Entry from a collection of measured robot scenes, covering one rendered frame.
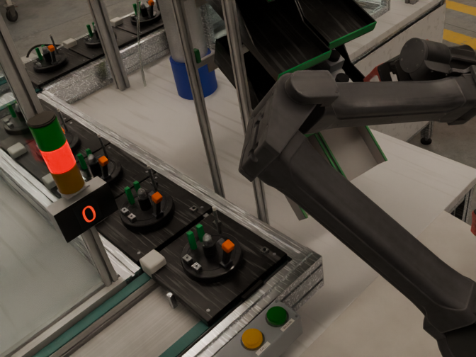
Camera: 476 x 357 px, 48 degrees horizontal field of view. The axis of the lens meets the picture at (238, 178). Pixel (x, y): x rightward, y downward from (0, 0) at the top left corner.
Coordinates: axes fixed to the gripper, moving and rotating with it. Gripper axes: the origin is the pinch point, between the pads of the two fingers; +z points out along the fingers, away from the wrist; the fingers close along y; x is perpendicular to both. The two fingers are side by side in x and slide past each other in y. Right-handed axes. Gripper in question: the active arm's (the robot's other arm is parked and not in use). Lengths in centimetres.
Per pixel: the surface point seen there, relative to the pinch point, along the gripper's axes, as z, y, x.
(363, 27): 6.2, -3.7, -8.9
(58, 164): 16, 63, -10
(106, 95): 133, 22, -12
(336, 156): 23.6, 2.3, 19.3
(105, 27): 120, 15, -35
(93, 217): 22, 61, 3
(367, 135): 21.4, -7.0, 17.9
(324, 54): 4.2, 9.2, -7.9
